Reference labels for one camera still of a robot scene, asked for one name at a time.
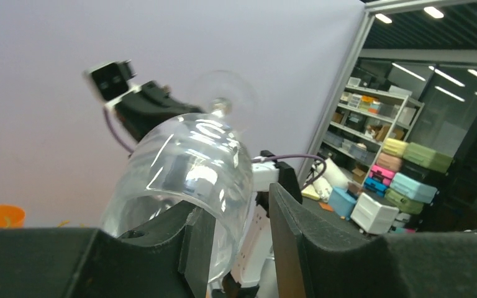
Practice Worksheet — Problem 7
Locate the clear wine glass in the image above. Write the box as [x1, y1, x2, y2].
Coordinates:
[101, 70, 257, 282]

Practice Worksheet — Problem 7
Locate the metal storage shelf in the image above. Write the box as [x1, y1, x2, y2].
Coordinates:
[319, 84, 424, 183]

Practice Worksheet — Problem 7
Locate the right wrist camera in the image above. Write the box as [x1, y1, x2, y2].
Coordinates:
[83, 60, 137, 103]

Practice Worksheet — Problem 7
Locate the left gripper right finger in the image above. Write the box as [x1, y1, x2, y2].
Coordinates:
[269, 183, 477, 297]

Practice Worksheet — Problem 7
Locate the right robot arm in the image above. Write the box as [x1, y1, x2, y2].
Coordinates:
[102, 71, 301, 297]

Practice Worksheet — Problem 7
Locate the stack of coloured cases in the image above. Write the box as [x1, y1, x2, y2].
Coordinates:
[328, 138, 453, 235]

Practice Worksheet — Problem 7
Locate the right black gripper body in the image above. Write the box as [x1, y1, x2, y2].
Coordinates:
[114, 81, 204, 142]

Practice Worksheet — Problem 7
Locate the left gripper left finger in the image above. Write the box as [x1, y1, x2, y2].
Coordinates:
[0, 201, 216, 297]

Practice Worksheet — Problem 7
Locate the orange plastic glass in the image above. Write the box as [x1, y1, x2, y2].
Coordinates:
[0, 205, 25, 228]

